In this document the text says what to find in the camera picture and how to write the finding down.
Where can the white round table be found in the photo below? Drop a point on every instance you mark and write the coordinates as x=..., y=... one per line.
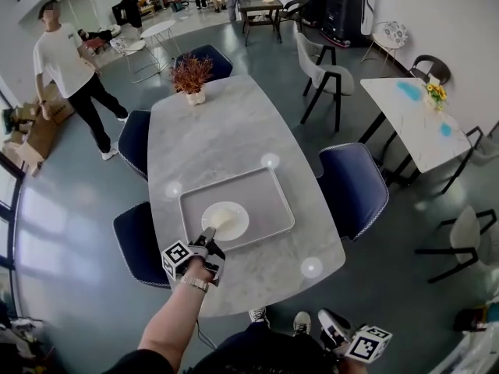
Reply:
x=158, y=29

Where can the dark wooden table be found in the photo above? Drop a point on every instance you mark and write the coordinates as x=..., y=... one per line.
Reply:
x=259, y=4

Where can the pile of cardboard boxes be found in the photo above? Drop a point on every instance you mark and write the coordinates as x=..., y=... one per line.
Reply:
x=39, y=131

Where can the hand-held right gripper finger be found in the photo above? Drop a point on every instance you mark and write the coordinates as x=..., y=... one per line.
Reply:
x=345, y=329
x=328, y=322

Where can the black framed window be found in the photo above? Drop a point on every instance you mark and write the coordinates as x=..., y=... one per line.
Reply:
x=8, y=193

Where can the white round plate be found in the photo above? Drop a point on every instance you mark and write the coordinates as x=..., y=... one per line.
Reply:
x=241, y=228

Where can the red potted plant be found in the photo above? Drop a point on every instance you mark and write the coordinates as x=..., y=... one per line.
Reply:
x=191, y=74

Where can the red lounge chair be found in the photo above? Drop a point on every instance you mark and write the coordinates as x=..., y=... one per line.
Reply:
x=95, y=45

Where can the white chair with black legs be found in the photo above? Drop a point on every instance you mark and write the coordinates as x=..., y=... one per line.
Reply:
x=487, y=150
x=466, y=232

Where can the metal wristwatch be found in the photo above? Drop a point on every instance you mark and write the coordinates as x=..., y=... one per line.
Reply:
x=195, y=283

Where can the black cabinet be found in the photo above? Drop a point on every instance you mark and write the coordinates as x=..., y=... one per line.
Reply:
x=117, y=14

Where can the grey rectangular tray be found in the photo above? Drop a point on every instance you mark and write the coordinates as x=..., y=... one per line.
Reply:
x=269, y=205

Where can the person's left hand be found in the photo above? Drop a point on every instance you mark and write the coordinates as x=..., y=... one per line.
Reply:
x=197, y=271

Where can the white floral round chair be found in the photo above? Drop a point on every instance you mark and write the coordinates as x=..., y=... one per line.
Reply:
x=393, y=33

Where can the grey chair with black legs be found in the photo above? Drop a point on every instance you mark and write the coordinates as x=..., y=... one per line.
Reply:
x=331, y=78

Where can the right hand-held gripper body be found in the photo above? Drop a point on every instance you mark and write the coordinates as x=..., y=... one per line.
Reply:
x=368, y=345

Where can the person's dark clothing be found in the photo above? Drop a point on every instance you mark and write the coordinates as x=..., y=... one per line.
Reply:
x=269, y=353

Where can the sunflower pot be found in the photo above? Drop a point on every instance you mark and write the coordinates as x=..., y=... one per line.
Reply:
x=436, y=94

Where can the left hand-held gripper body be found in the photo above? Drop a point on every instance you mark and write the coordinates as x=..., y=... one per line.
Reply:
x=175, y=257

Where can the grey marble dining table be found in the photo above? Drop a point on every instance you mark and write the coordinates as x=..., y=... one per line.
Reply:
x=218, y=138

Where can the dark armchair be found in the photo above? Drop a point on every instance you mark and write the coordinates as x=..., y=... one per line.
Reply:
x=292, y=12

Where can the person's white shoe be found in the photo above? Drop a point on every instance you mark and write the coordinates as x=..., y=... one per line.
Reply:
x=302, y=323
x=259, y=317

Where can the wooden bench sofa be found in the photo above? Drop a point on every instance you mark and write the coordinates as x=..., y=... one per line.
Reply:
x=147, y=6

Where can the person's right forearm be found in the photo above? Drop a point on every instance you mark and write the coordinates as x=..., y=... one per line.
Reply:
x=352, y=368

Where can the black bag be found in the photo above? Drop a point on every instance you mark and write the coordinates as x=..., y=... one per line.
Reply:
x=471, y=320

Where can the white marble side table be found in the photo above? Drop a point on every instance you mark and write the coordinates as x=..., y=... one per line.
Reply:
x=409, y=123

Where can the large blue mat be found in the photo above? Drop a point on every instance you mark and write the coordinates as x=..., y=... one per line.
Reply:
x=407, y=91

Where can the dark clutter pile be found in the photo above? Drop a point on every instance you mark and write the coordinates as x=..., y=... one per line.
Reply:
x=19, y=341

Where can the person's left forearm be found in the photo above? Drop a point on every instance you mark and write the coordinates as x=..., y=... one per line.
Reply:
x=171, y=318

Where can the dark round-back chair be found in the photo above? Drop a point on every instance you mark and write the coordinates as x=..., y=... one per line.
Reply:
x=440, y=66

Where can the small blue mat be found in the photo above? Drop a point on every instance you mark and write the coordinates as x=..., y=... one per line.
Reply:
x=446, y=129

